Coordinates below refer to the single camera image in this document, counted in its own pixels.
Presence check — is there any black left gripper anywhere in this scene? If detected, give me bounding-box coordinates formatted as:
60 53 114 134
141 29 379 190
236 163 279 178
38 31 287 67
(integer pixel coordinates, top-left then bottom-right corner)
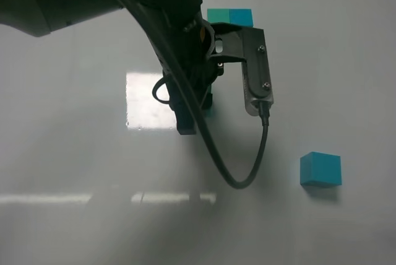
139 0 220 136

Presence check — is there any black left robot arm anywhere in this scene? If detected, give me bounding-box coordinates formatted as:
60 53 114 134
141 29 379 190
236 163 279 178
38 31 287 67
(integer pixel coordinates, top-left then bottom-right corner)
1 0 217 134

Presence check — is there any green template cube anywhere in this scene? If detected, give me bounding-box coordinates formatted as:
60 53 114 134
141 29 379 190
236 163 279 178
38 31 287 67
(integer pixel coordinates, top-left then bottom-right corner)
207 8 230 24

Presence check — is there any blue template cube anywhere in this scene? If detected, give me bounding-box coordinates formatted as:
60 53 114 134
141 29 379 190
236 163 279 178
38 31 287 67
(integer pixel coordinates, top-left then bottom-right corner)
229 9 254 27

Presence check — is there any black camera cable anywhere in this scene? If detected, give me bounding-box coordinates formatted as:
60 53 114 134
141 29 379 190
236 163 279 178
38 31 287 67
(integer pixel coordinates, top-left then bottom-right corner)
88 0 272 190

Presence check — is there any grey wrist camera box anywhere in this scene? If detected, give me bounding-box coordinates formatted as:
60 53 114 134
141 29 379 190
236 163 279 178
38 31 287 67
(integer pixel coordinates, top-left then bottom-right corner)
210 23 273 119

